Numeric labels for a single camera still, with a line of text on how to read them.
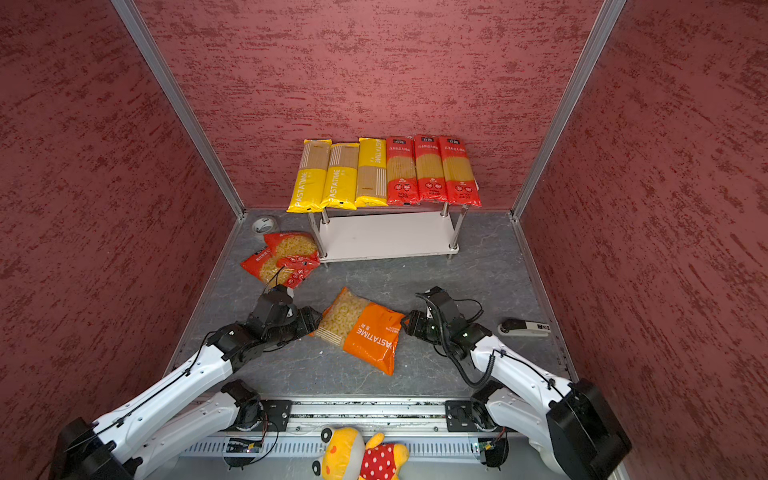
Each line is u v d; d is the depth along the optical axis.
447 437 0.72
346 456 0.63
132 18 0.71
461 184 0.77
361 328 0.85
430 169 0.81
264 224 1.14
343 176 0.79
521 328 0.87
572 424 0.40
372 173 0.81
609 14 0.71
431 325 0.71
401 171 0.81
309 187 0.76
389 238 1.03
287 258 0.94
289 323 0.67
